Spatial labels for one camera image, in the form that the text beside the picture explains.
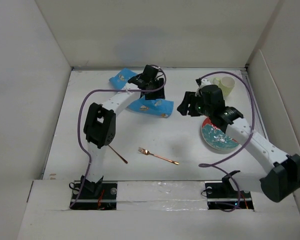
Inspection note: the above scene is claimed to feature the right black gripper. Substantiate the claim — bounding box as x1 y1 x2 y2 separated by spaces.
177 91 213 118

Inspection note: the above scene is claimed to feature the blue space-print cloth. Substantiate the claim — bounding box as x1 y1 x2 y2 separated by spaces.
109 68 174 118

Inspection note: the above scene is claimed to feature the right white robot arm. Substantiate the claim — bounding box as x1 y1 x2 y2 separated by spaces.
177 84 300 203

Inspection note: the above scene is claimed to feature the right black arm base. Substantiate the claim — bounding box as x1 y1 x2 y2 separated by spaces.
201 175 255 212

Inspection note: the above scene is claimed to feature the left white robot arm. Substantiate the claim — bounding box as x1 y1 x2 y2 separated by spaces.
79 64 167 199

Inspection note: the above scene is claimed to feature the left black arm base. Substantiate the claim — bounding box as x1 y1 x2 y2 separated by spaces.
69 181 118 211

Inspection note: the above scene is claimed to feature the pale yellow mug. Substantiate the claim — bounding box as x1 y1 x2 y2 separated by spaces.
212 76 236 98

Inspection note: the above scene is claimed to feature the red and teal plate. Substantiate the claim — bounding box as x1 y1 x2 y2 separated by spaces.
201 117 239 152

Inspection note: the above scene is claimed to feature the copper fork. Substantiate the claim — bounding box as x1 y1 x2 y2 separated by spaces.
138 147 180 166

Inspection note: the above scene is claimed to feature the copper spoon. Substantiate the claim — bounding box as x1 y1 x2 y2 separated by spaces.
108 145 128 164

